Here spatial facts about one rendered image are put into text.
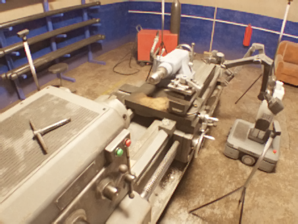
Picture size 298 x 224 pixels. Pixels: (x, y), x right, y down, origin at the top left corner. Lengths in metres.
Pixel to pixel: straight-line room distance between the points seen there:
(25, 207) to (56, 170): 0.14
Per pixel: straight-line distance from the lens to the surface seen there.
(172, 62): 1.64
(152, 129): 1.40
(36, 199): 0.59
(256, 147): 2.37
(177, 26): 4.29
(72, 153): 0.63
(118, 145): 0.70
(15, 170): 0.64
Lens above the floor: 1.76
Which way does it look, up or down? 36 degrees down
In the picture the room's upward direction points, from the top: straight up
